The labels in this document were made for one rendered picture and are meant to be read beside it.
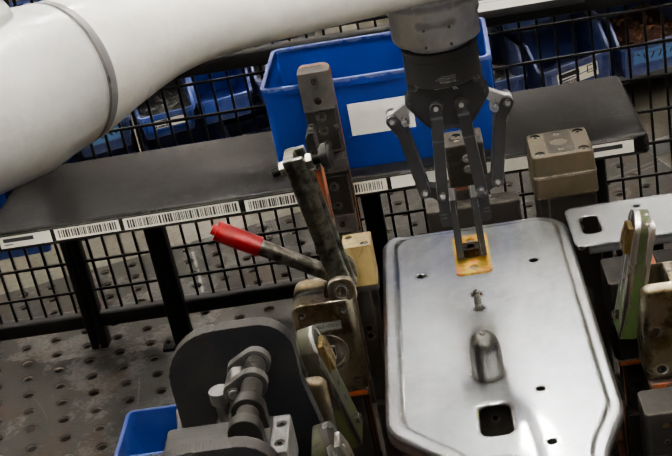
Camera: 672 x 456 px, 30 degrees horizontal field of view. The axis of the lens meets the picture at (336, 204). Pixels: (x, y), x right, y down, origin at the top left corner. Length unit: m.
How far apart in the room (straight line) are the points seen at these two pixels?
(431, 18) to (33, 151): 0.52
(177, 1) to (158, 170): 0.93
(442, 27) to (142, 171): 0.74
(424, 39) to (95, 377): 1.01
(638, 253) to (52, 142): 0.68
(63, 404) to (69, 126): 1.23
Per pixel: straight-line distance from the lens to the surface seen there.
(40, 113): 0.78
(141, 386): 1.96
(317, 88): 1.57
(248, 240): 1.33
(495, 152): 1.28
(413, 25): 1.20
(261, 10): 0.93
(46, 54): 0.79
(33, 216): 1.79
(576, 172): 1.58
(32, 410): 2.00
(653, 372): 1.35
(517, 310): 1.36
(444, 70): 1.22
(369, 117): 1.65
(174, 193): 1.73
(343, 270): 1.33
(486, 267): 1.31
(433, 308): 1.39
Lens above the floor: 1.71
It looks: 25 degrees down
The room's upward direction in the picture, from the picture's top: 11 degrees counter-clockwise
